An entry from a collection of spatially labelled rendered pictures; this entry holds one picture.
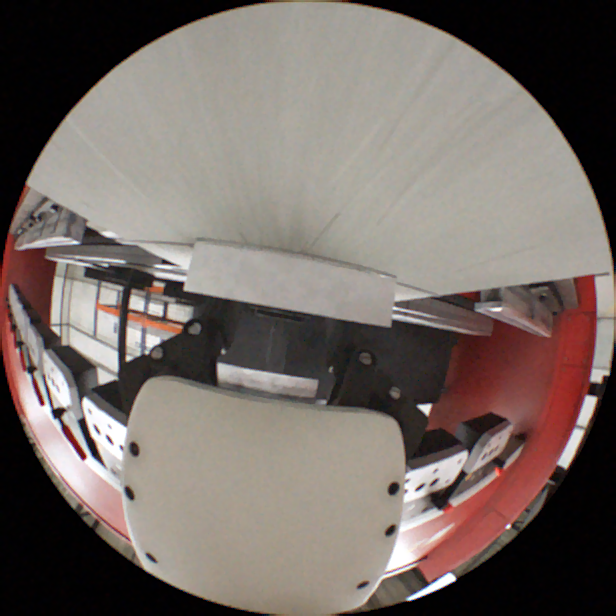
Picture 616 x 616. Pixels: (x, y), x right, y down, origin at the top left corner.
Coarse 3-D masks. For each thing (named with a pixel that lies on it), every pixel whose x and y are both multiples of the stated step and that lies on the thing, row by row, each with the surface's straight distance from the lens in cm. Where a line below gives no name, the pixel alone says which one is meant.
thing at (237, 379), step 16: (224, 368) 19; (240, 368) 19; (224, 384) 20; (240, 384) 19; (256, 384) 19; (272, 384) 19; (288, 384) 19; (304, 384) 19; (288, 400) 19; (304, 400) 19
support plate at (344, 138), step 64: (320, 0) 2; (128, 64) 3; (192, 64) 3; (256, 64) 3; (320, 64) 2; (384, 64) 2; (448, 64) 3; (64, 128) 5; (128, 128) 4; (192, 128) 4; (256, 128) 3; (320, 128) 3; (384, 128) 3; (448, 128) 3; (512, 128) 3; (64, 192) 9; (128, 192) 6; (192, 192) 5; (256, 192) 4; (320, 192) 4; (384, 192) 4; (448, 192) 4; (512, 192) 4; (576, 192) 4; (320, 256) 8; (384, 256) 7; (448, 256) 6; (512, 256) 6; (576, 256) 7
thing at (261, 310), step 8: (256, 304) 37; (256, 312) 38; (264, 312) 38; (272, 312) 37; (280, 312) 37; (288, 312) 36; (296, 312) 36; (288, 320) 38; (296, 320) 37; (304, 320) 38
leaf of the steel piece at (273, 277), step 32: (192, 256) 8; (224, 256) 8; (256, 256) 8; (288, 256) 8; (192, 288) 8; (224, 288) 8; (256, 288) 7; (288, 288) 7; (320, 288) 7; (352, 288) 8; (384, 288) 8; (352, 320) 8; (384, 320) 8
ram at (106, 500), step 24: (24, 384) 115; (24, 408) 184; (48, 408) 65; (48, 432) 90; (48, 456) 167; (72, 456) 67; (96, 456) 47; (504, 456) 75; (72, 480) 113; (96, 480) 59; (96, 504) 101; (120, 504) 59; (480, 504) 95; (120, 528) 110; (432, 528) 65; (456, 528) 104
